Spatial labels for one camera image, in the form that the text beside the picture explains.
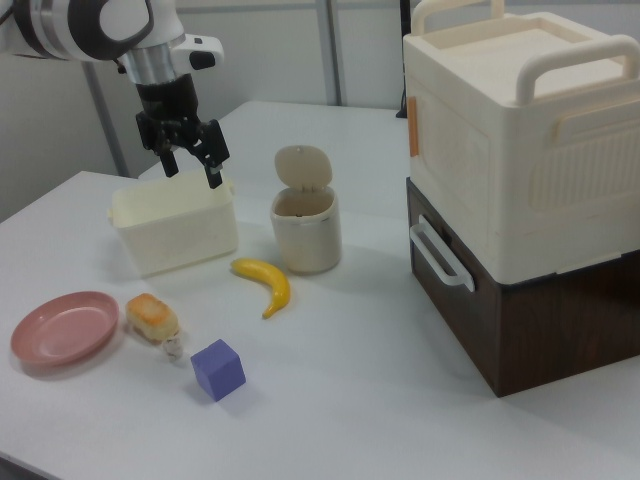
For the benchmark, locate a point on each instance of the yellow banana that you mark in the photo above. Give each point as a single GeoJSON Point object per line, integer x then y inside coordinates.
{"type": "Point", "coordinates": [277, 287]}

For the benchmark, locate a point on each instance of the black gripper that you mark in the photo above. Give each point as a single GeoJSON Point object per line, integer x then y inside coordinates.
{"type": "Point", "coordinates": [167, 102]}

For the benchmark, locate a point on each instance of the dark brown wooden drawer box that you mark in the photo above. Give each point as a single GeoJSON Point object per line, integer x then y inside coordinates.
{"type": "Point", "coordinates": [550, 330]}

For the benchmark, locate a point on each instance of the orange tape strip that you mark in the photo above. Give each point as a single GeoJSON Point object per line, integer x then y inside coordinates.
{"type": "Point", "coordinates": [413, 127]}

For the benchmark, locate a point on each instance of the pink plate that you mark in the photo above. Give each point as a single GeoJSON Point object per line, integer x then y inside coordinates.
{"type": "Point", "coordinates": [62, 330]}

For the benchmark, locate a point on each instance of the grey partition post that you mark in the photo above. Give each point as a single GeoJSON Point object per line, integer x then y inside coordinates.
{"type": "Point", "coordinates": [336, 50]}
{"type": "Point", "coordinates": [107, 125]}

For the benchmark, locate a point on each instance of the beige mini trash can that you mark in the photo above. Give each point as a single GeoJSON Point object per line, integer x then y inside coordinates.
{"type": "Point", "coordinates": [307, 235]}

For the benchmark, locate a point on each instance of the purple cube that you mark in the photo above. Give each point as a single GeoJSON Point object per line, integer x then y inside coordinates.
{"type": "Point", "coordinates": [217, 370]}

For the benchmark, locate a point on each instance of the small white crumpled object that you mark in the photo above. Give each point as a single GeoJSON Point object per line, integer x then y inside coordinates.
{"type": "Point", "coordinates": [173, 349]}

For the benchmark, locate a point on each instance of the cream plastic storage box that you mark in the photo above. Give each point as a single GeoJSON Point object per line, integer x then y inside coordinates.
{"type": "Point", "coordinates": [500, 150]}

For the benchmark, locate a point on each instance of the white plastic basket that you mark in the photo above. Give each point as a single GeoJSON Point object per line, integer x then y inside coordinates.
{"type": "Point", "coordinates": [175, 235]}

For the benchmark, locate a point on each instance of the toasted bread loaf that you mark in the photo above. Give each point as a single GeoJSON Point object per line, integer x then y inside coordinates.
{"type": "Point", "coordinates": [150, 315]}

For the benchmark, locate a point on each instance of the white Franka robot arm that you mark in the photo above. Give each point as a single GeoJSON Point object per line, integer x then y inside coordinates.
{"type": "Point", "coordinates": [85, 22]}

